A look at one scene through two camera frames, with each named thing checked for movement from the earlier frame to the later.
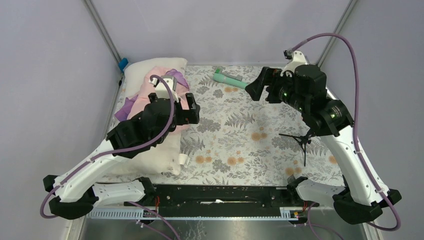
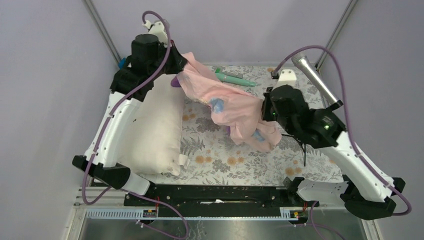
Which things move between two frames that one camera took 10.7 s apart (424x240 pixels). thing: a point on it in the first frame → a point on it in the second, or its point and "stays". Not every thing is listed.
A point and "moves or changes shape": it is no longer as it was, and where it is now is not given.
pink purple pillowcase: (133, 105) moves or changes shape
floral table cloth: (235, 140) stays
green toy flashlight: (235, 80) stays
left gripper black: (190, 116) → (179, 61)
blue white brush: (123, 63) stays
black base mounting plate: (221, 196) stays
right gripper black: (268, 76) → (266, 115)
